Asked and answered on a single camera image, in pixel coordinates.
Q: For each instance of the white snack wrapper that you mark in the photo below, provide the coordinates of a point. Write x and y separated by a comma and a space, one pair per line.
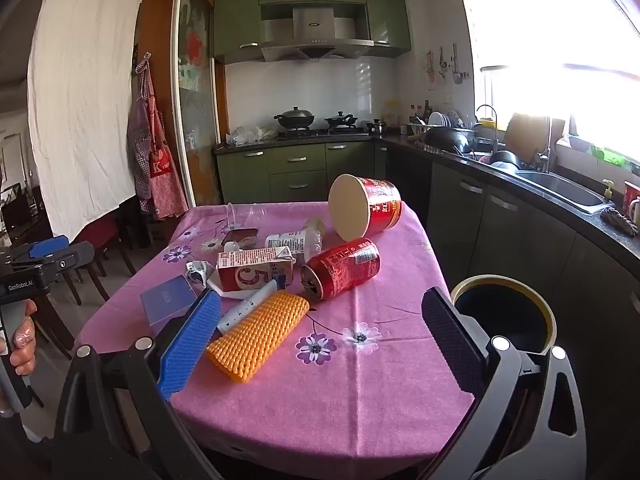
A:
200, 272

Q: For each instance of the black bowl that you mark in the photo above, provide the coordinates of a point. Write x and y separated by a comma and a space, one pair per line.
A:
504, 158

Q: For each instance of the red mug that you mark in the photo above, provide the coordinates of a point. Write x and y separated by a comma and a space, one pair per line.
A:
631, 200

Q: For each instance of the pink floral tablecloth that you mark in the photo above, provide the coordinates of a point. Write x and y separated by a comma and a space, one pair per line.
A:
350, 385

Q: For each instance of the bright window with blind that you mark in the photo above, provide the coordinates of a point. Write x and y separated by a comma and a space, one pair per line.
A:
550, 35

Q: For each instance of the person's left hand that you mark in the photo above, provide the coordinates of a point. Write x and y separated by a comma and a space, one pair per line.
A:
22, 345

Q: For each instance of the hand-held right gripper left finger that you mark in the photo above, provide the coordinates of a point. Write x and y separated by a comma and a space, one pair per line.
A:
192, 340

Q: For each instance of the green upper kitchen cabinets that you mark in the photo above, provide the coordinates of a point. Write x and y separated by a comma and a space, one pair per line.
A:
235, 25

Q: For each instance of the purple checkered apron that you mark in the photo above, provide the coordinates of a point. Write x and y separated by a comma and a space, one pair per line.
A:
140, 145

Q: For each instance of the orange foam fruit net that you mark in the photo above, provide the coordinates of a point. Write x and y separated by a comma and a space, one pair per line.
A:
260, 335

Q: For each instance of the white plastic bags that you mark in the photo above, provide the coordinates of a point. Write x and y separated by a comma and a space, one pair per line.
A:
247, 135

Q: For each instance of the group of sauce bottles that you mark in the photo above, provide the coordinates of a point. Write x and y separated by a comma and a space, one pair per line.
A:
420, 112

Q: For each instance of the wooden cutting board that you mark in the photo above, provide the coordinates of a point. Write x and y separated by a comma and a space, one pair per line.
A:
525, 135

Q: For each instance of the black bin with yellow rim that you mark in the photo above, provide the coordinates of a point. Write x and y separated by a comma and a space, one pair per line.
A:
500, 310

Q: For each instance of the yellow oil bottle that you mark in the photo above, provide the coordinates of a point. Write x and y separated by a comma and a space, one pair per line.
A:
391, 112

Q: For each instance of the small blue box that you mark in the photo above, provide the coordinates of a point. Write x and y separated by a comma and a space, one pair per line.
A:
165, 300

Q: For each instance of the red cushioned wooden chair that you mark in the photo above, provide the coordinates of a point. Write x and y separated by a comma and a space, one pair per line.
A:
102, 240

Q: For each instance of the black wok with lid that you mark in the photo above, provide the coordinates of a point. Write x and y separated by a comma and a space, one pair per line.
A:
295, 119

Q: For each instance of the green plastic containers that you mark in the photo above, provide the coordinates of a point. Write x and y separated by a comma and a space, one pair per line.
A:
607, 155

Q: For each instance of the red checkered apron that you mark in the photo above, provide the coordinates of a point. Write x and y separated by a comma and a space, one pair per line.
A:
167, 180

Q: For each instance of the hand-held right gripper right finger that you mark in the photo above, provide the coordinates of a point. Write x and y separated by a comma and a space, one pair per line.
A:
450, 332

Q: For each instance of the black frying pan with lid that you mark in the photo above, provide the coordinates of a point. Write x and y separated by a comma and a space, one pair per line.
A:
341, 120

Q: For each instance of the small curved faucet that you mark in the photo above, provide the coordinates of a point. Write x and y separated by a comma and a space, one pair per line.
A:
487, 125

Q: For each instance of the clear plastic cup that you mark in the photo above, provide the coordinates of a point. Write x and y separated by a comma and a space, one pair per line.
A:
240, 217

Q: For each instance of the dark scrubbing cloth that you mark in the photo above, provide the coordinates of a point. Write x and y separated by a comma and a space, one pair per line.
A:
620, 221

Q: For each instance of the red instant noodle cup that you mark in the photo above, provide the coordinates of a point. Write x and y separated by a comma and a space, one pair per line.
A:
380, 205

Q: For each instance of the dark wooden chair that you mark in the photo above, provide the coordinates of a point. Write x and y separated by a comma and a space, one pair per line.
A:
67, 285

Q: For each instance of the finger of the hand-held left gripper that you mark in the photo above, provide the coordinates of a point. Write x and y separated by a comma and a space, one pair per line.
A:
47, 247
70, 262

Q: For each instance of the dark base kitchen cabinets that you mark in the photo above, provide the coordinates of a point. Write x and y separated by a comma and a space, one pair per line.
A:
525, 240

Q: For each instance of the brown plastic tray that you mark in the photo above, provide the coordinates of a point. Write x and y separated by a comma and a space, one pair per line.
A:
240, 236

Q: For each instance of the red and white milk carton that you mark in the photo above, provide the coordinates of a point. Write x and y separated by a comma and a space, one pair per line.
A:
250, 270

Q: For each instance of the red soda can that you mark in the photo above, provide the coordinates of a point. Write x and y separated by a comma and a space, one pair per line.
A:
345, 265

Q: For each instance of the green base kitchen cabinets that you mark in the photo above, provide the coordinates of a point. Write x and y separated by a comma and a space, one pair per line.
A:
300, 170

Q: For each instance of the clear plastic water bottle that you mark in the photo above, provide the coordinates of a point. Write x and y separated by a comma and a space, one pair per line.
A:
287, 241

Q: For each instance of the white hanging sheet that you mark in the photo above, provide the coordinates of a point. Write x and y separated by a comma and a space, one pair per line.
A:
85, 110

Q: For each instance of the dish rack with plates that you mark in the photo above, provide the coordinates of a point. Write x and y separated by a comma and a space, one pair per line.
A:
447, 119

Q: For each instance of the yellow soap pump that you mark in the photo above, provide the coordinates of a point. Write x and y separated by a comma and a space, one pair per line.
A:
608, 191

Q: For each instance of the white perforated plastic strip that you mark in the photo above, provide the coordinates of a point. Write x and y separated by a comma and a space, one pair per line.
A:
245, 310

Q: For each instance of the steel kitchen sink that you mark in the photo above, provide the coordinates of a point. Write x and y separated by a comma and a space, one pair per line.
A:
560, 190

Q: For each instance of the tall steel faucet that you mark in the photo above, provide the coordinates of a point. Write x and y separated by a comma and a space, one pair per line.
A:
545, 150

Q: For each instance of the large black wok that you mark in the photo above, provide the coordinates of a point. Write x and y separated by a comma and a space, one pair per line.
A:
447, 139

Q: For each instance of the hanging kitchen utensils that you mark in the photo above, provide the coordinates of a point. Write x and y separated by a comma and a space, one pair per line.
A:
447, 67

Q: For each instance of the small steel pot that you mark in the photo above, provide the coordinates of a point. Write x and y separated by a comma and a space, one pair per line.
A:
376, 126

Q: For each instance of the steel range hood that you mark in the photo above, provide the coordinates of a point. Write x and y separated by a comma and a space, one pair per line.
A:
312, 35

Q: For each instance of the frosted glass sliding door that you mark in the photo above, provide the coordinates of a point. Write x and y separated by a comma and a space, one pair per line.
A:
197, 110

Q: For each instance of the black gas stove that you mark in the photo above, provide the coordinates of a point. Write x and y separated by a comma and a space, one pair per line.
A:
320, 133

